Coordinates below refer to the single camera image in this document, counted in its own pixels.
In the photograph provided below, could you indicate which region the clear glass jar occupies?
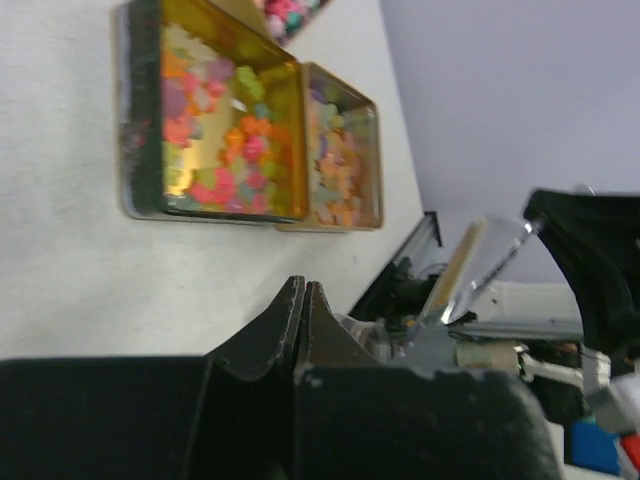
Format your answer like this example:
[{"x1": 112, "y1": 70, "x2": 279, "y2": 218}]
[{"x1": 335, "y1": 314, "x2": 421, "y2": 365}]

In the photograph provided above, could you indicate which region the gold square candy tin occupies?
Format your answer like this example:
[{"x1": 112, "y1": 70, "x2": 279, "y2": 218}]
[{"x1": 278, "y1": 62, "x2": 384, "y2": 233}]

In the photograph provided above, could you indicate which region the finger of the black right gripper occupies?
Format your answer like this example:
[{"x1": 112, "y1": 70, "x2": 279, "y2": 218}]
[{"x1": 523, "y1": 189, "x2": 639, "y2": 359}]

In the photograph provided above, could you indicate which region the dark square candy tin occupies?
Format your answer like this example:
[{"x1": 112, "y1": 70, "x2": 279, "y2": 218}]
[{"x1": 115, "y1": 1, "x2": 309, "y2": 225}]

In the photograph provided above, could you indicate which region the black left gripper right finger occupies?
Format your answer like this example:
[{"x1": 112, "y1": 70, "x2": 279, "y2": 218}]
[{"x1": 293, "y1": 281, "x2": 563, "y2": 480}]

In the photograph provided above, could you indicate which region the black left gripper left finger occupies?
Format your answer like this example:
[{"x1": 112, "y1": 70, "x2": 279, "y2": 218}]
[{"x1": 1, "y1": 276, "x2": 305, "y2": 479}]

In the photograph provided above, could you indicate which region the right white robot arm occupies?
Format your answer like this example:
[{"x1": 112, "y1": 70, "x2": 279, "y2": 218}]
[{"x1": 293, "y1": 189, "x2": 639, "y2": 479}]

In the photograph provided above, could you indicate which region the silver metal scoop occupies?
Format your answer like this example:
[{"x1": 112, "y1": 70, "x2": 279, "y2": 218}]
[{"x1": 416, "y1": 214, "x2": 584, "y2": 344}]

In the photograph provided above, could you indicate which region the gold rectangular candy tin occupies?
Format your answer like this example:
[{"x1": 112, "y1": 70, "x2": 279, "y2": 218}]
[{"x1": 253, "y1": 0, "x2": 330, "y2": 46}]

